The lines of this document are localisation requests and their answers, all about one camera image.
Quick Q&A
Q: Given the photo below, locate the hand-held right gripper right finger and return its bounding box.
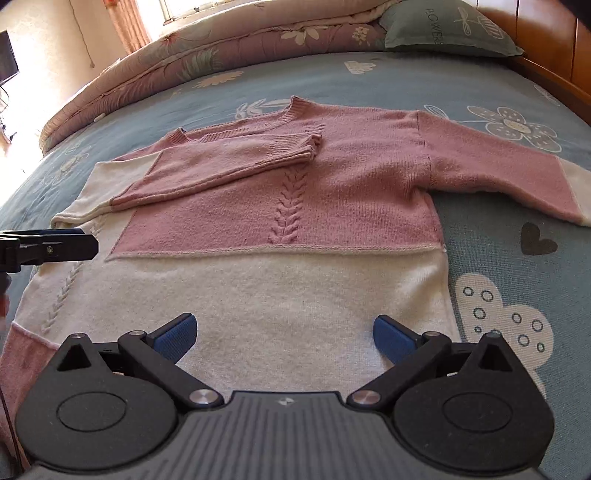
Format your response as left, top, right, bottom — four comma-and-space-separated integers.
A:
346, 316, 526, 410

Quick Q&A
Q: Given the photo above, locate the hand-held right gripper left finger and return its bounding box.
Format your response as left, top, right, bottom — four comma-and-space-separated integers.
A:
55, 313, 225, 411

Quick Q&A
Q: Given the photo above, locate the pink and white knit sweater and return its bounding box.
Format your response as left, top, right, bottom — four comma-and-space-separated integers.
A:
0, 95, 591, 459

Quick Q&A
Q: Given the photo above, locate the black television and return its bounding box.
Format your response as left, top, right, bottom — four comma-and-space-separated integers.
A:
0, 30, 20, 86

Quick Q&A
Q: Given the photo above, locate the pink patterned curtain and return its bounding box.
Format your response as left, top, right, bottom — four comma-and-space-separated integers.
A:
103, 0, 153, 54

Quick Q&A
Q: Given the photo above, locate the folded pink floral quilt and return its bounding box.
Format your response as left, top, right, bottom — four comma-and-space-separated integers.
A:
39, 0, 394, 156

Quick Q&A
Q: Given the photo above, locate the bright window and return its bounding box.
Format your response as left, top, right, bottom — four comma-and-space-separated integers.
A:
159, 0, 209, 22

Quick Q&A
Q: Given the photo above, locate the green printed pillow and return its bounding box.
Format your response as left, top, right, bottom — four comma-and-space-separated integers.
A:
379, 0, 525, 59

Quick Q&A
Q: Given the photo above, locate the wooden headboard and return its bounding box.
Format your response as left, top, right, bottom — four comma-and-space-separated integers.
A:
475, 0, 591, 121

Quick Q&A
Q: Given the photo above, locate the black cable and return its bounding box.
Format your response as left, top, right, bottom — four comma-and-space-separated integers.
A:
0, 387, 22, 463

